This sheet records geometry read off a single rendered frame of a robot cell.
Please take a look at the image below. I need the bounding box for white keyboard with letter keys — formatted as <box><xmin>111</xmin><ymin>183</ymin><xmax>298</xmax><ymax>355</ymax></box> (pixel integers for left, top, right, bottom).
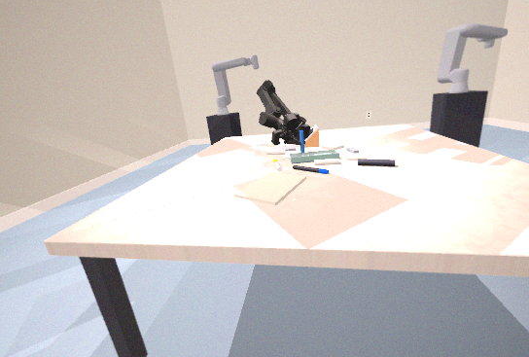
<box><xmin>290</xmin><ymin>149</ymin><xmax>339</xmax><ymax>163</ymax></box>

